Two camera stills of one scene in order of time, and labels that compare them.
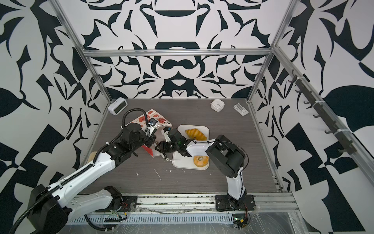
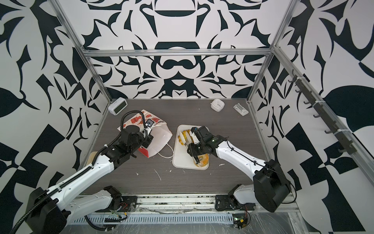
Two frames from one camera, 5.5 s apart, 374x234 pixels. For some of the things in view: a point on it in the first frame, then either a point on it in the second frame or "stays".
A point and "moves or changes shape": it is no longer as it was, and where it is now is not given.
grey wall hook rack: [348, 146] stays
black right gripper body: [168, 147] to [197, 149]
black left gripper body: [142, 139] stays
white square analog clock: [217, 105] stays
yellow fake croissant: [196, 134] moves or changes shape
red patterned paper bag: [153, 120] moves or changes shape
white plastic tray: [180, 161] stays
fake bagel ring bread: [200, 161] stays
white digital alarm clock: [117, 106] stays
